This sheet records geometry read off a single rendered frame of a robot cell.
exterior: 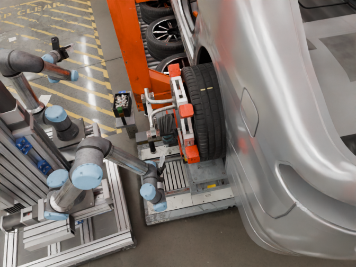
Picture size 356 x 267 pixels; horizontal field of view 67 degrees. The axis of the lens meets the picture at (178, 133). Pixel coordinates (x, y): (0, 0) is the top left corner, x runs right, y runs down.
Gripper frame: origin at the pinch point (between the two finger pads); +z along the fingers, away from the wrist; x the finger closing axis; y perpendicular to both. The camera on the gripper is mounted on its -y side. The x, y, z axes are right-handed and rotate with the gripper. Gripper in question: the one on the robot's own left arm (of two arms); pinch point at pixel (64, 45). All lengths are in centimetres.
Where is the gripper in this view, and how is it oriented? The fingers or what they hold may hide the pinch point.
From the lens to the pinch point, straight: 231.4
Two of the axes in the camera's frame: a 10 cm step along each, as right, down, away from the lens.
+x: 9.7, -1.9, -1.5
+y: 2.4, 8.3, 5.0
